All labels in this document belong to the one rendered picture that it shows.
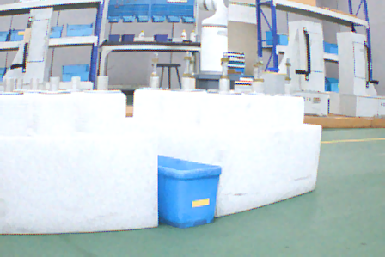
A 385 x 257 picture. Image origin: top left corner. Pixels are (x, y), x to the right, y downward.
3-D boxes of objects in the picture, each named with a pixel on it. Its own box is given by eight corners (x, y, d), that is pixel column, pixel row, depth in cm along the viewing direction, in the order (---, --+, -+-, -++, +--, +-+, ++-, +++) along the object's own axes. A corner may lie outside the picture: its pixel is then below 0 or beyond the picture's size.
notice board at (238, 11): (226, 20, 770) (226, 0, 768) (257, 24, 782) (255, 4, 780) (227, 20, 768) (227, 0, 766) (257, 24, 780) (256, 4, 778)
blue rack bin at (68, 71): (61, 82, 620) (62, 65, 619) (87, 81, 630) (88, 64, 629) (60, 82, 572) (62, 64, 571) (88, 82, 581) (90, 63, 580)
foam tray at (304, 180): (112, 186, 136) (110, 117, 135) (218, 176, 163) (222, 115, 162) (216, 217, 108) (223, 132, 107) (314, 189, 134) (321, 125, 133)
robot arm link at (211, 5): (230, -8, 191) (231, 33, 192) (208, -9, 195) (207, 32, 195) (222, -12, 182) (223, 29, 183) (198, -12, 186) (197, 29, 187)
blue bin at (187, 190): (95, 198, 118) (93, 149, 117) (131, 196, 125) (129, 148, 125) (180, 229, 96) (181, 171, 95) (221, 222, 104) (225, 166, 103)
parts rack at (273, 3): (255, 106, 694) (251, -41, 682) (355, 110, 742) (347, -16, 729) (273, 109, 632) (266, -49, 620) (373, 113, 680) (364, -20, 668)
